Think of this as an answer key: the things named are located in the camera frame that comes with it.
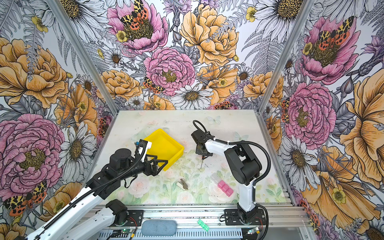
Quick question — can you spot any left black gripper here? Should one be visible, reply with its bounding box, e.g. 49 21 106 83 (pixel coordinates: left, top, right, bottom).
119 154 168 180

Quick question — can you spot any yellow plastic bin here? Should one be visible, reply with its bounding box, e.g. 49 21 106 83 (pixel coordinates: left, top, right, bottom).
144 129 185 171

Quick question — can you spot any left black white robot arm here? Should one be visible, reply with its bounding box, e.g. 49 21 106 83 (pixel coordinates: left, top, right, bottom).
16 140 168 240

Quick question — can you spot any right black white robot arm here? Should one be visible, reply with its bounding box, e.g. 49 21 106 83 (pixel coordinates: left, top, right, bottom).
191 130 262 224

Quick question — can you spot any small grey metal clip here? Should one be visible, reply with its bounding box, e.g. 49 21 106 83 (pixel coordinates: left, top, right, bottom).
177 179 188 191

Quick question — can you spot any pink clear plastic block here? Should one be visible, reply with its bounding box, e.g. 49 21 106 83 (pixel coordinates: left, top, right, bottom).
211 174 234 197

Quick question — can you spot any grey oval pad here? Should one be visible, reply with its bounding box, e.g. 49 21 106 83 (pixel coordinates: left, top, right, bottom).
141 220 177 237

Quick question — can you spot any small green plastic piece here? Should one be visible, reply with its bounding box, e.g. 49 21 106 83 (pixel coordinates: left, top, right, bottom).
198 219 210 232

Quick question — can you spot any small green circuit board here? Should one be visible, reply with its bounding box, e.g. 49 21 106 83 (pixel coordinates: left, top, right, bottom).
247 227 260 235

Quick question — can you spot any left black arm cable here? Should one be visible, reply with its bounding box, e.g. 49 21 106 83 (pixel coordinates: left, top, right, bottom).
35 143 145 232

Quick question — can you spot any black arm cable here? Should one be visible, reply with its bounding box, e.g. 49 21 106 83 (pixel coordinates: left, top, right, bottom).
35 143 145 232
192 119 272 240

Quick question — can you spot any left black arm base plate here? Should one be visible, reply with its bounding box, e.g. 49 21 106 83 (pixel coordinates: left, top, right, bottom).
111 210 144 227

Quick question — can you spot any aluminium front rail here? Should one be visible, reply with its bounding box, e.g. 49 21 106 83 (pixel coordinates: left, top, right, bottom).
80 204 310 229

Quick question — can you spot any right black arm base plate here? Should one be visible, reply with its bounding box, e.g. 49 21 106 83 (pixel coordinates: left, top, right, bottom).
220 209 267 226

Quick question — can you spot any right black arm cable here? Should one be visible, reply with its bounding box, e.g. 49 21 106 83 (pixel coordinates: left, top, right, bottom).
192 119 272 240

